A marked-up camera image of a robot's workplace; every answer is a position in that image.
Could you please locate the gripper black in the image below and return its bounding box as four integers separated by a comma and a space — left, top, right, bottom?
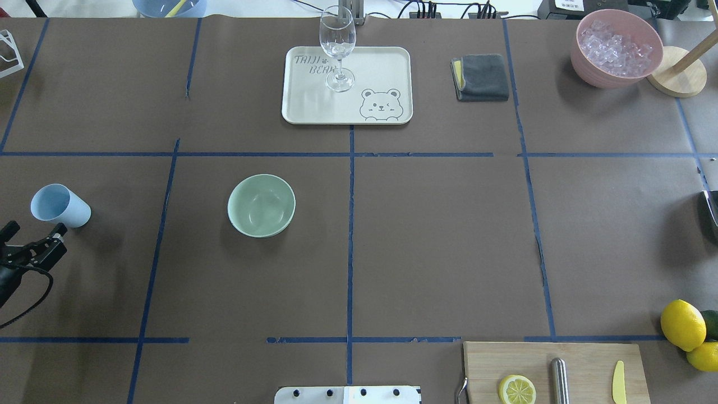
0, 221, 67, 274

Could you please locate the light blue plastic cup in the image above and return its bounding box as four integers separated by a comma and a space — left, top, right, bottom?
29, 183, 92, 228

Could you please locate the light green bowl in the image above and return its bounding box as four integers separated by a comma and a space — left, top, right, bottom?
227, 173, 297, 238

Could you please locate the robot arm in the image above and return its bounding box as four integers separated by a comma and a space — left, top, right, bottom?
1, 221, 67, 305

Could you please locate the blue bowl with fork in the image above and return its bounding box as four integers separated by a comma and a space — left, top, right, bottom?
132, 1, 208, 18

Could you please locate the pink bowl of ice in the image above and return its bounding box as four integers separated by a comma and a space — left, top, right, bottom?
571, 8, 664, 89

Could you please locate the metal ice scoop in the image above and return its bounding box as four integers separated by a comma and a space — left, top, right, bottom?
702, 190, 717, 233

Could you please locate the yellow plastic fork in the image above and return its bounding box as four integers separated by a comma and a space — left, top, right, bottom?
164, 0, 187, 18

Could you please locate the clear wine glass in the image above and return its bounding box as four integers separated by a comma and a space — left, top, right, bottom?
319, 5, 356, 93

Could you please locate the cream bear serving tray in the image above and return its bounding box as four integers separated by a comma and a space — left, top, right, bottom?
282, 46, 413, 125

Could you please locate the folded grey cloth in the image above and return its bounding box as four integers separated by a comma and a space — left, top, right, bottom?
450, 54, 509, 102

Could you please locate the lemon half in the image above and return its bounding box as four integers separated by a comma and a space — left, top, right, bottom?
498, 374, 537, 404

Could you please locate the metal cylinder tool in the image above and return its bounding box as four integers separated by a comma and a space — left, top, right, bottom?
551, 357, 570, 403

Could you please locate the wooden cutting board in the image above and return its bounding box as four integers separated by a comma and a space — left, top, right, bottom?
463, 342, 651, 403

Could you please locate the yellow plastic knife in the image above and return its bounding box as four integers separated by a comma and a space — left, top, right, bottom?
612, 360, 627, 404

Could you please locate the whole yellow lemon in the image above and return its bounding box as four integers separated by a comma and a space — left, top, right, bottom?
660, 299, 707, 352

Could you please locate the round wooden stand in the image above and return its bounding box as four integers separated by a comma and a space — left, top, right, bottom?
648, 30, 717, 98

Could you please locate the green lime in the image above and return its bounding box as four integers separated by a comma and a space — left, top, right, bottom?
700, 310, 718, 342

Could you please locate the white wire cup rack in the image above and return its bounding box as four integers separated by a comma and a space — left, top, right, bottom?
1, 30, 25, 79

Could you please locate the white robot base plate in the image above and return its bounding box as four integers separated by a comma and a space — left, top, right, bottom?
274, 385, 422, 403

